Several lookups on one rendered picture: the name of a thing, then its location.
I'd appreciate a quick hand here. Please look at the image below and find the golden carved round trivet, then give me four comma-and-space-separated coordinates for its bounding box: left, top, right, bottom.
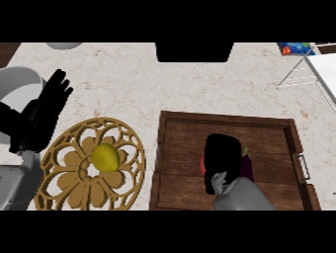
33, 117, 148, 211

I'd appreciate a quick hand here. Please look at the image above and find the yellow lemon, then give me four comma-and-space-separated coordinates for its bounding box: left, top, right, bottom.
90, 142, 121, 174

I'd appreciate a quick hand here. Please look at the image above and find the grey round pot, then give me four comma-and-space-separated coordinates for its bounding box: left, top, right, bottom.
0, 66, 47, 146

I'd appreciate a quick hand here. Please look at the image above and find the brown wooden tray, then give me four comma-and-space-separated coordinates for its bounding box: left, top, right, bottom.
149, 110, 322, 211

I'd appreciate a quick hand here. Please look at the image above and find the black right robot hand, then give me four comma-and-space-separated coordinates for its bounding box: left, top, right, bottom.
203, 132, 244, 196

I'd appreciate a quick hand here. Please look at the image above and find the white wire tiered shelf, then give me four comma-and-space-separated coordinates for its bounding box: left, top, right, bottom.
277, 42, 336, 196

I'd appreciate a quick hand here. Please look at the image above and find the black box appliance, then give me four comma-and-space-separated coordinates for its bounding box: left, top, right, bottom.
154, 42, 235, 63

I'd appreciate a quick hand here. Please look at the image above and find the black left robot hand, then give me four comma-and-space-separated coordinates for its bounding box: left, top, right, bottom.
0, 68, 74, 155

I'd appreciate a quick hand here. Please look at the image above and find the grey round bowl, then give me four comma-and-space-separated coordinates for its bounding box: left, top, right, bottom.
46, 42, 84, 51

